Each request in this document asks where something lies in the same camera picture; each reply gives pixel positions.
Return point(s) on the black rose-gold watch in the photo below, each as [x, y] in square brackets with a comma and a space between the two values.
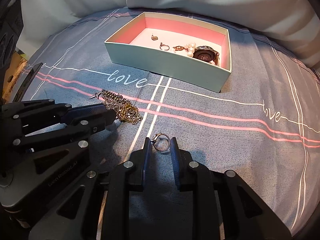
[206, 54]

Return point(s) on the white duvet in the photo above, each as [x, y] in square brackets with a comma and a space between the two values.
[42, 18]

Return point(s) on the open pale green box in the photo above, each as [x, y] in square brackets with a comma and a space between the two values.
[172, 54]

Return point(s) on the large white pillow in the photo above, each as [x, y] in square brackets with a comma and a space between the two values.
[293, 24]

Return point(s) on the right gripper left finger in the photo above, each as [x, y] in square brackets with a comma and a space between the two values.
[96, 204]

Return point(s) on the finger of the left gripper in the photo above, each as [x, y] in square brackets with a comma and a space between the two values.
[34, 108]
[44, 132]

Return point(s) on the small gold earring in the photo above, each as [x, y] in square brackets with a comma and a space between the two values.
[154, 38]

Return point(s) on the black smartphone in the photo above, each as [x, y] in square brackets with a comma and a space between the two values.
[26, 82]

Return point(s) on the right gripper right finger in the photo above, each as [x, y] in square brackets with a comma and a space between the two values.
[223, 202]

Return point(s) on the silver ring bangle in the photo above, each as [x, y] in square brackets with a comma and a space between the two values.
[161, 142]

